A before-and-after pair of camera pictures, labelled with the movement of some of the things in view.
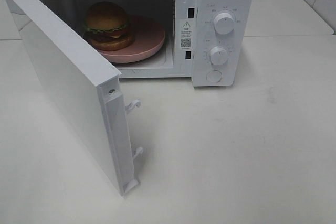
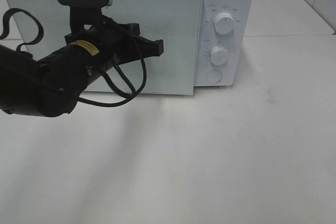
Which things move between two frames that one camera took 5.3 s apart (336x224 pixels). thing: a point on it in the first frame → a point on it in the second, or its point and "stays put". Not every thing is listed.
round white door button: [213, 76] stays put
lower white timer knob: [218, 55] stays put
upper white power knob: [223, 23] stays put
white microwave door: [86, 85] → [171, 13]
